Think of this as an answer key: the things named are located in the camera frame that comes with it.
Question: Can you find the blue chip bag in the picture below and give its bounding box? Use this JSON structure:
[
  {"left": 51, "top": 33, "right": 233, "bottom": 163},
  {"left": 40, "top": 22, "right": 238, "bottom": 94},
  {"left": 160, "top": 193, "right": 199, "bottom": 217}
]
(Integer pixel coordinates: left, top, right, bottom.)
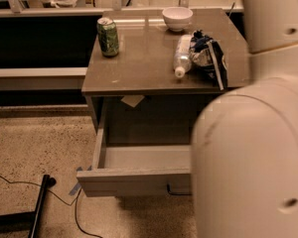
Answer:
[{"left": 189, "top": 30, "right": 227, "bottom": 90}]

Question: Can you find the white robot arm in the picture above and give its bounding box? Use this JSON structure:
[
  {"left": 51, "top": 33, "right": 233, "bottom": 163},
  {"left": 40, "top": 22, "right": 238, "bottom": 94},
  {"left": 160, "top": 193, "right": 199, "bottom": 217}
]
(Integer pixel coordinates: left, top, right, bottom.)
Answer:
[{"left": 191, "top": 0, "right": 298, "bottom": 238}]

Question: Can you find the grey cabinet with counter top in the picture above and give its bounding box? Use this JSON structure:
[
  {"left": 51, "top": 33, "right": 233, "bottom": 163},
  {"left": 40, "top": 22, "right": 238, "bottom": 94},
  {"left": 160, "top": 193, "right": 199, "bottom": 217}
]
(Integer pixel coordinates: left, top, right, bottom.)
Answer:
[{"left": 82, "top": 9, "right": 250, "bottom": 130}]

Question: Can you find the grey open top drawer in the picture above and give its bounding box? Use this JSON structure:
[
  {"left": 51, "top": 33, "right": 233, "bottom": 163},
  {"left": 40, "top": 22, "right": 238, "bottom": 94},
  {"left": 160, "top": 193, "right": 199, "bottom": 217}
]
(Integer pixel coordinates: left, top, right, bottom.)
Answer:
[{"left": 75, "top": 94, "right": 194, "bottom": 198}]

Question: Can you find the white paper label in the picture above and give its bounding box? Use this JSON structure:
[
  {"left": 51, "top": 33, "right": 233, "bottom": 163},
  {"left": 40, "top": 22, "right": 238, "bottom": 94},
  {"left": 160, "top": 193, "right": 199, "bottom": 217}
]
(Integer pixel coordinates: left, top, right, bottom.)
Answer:
[{"left": 121, "top": 95, "right": 144, "bottom": 107}]

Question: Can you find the clear plastic water bottle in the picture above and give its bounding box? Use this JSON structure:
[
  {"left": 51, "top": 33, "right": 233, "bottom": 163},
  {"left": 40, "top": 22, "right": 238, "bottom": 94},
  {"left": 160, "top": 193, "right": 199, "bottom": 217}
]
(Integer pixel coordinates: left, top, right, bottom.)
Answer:
[{"left": 173, "top": 35, "right": 192, "bottom": 78}]

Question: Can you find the green soda can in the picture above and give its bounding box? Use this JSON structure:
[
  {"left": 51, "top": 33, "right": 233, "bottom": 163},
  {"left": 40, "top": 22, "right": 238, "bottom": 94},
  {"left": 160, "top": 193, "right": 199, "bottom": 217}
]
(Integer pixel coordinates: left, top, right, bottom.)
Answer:
[{"left": 96, "top": 17, "right": 119, "bottom": 57}]

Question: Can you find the blue floor tape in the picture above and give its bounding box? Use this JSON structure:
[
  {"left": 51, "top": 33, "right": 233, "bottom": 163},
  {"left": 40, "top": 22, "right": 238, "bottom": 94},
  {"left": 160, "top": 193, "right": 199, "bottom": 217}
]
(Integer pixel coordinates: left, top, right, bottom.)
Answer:
[{"left": 69, "top": 166, "right": 91, "bottom": 196}]

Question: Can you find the white ceramic bowl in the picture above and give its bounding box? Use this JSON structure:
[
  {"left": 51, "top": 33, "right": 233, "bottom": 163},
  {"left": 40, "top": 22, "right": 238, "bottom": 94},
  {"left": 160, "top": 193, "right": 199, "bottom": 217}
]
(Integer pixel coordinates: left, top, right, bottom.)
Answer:
[{"left": 162, "top": 7, "right": 193, "bottom": 32}]

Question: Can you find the black metal stand leg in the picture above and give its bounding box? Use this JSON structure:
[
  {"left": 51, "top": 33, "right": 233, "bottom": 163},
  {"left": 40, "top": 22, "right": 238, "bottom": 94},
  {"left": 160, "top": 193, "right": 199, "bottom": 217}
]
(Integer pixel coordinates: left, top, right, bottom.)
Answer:
[{"left": 0, "top": 175, "right": 56, "bottom": 238}]

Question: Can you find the black drawer handle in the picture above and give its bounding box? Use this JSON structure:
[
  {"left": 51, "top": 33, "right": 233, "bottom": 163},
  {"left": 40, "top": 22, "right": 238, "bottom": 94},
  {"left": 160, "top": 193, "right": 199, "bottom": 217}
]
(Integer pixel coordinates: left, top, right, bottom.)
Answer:
[{"left": 166, "top": 184, "right": 191, "bottom": 196}]

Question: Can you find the black floor cable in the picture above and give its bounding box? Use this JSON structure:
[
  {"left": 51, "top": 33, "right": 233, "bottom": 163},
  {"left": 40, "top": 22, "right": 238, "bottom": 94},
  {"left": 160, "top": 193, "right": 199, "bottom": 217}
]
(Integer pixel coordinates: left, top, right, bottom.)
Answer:
[{"left": 0, "top": 168, "right": 103, "bottom": 238}]

